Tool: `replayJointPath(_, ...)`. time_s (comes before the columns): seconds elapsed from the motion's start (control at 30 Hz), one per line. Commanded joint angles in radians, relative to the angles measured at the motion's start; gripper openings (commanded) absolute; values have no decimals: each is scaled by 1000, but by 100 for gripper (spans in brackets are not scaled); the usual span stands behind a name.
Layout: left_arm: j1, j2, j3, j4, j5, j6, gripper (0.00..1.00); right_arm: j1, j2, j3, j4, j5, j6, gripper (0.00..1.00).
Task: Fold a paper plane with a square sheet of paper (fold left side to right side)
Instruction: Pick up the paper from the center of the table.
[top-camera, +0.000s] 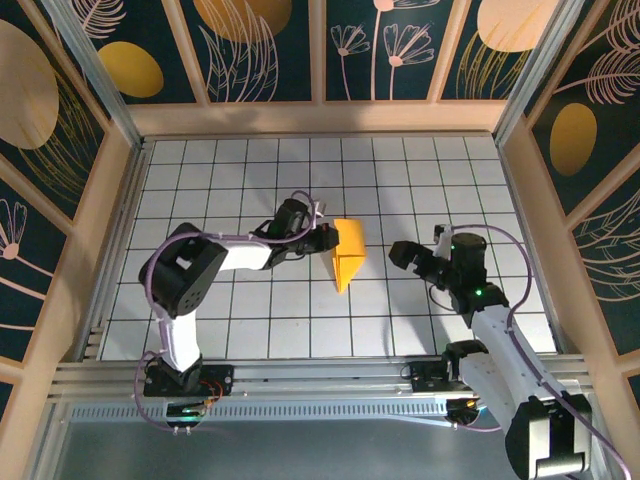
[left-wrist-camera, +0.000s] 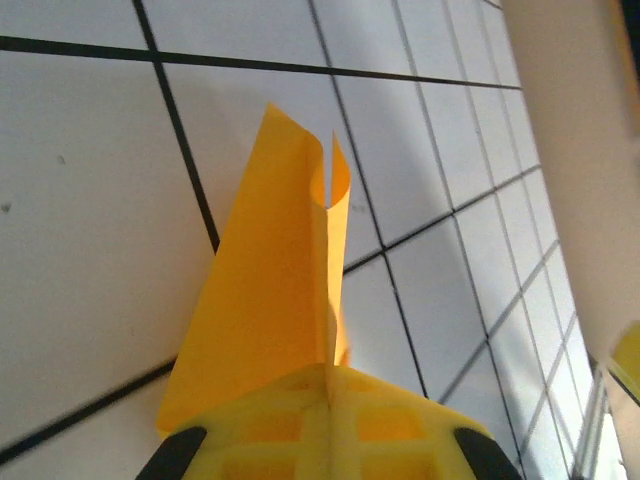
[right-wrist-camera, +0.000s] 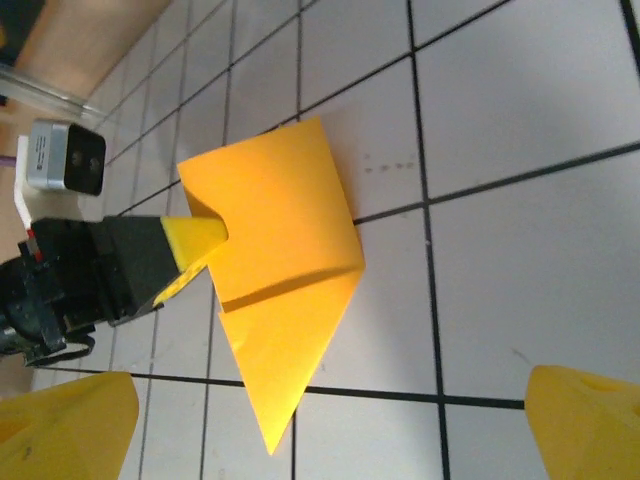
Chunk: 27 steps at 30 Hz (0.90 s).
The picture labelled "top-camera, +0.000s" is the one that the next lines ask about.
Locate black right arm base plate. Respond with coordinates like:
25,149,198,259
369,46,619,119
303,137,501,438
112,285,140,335
408,360,481,396

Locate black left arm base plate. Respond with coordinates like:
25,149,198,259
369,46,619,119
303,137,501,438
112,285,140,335
143,363,235,397

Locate yellow cloth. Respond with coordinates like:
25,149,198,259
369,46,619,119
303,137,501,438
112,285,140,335
331,218,369,295

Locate aluminium mounting rail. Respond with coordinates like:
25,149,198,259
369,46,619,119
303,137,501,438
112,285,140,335
49,355,599,401

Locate aluminium corner post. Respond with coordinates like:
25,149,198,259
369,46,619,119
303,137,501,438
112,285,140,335
42,0,149,151
492,0,586,146

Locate slotted grey cable duct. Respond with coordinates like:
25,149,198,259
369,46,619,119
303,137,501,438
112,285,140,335
67,402,451,422

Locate thin black cable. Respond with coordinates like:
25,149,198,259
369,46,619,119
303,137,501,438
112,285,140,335
428,287,452,314

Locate grey translucent panel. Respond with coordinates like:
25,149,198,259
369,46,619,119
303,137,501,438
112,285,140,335
24,419,616,480

